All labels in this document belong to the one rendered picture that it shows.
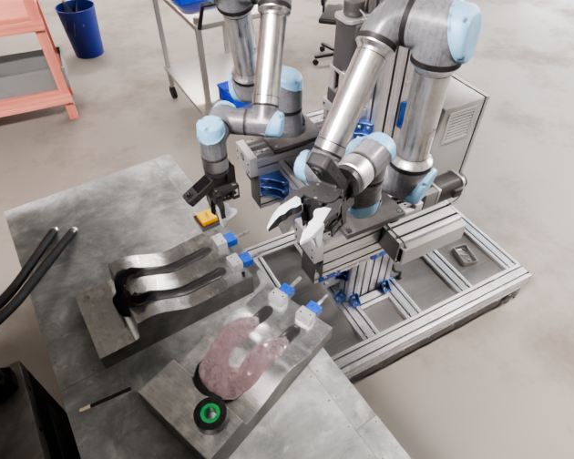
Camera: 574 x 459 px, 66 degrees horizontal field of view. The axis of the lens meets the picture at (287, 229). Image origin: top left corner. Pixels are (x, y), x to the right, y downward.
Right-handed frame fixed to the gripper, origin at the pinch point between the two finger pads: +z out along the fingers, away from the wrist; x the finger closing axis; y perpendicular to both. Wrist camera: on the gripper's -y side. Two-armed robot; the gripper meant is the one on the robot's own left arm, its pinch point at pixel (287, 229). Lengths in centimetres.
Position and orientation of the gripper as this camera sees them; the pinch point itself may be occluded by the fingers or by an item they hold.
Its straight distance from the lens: 76.9
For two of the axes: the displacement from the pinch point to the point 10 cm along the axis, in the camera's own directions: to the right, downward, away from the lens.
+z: -6.0, 5.8, -5.6
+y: 1.1, 7.5, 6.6
